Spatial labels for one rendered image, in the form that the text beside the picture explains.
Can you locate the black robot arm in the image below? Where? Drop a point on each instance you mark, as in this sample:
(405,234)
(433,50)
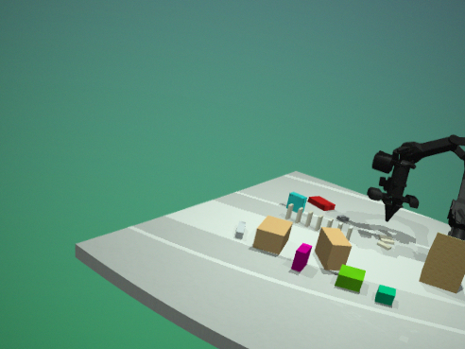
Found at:
(410,154)

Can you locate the lime green block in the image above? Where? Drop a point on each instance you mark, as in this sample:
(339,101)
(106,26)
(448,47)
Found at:
(350,278)

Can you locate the teal rectangular block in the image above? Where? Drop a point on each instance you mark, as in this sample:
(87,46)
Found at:
(298,200)
(385,295)

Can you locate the red rectangular block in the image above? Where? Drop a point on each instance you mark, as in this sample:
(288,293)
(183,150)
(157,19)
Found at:
(322,203)

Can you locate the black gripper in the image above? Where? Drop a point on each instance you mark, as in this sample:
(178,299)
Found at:
(395,195)

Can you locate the magenta rectangular block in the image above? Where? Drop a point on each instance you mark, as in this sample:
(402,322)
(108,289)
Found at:
(301,257)

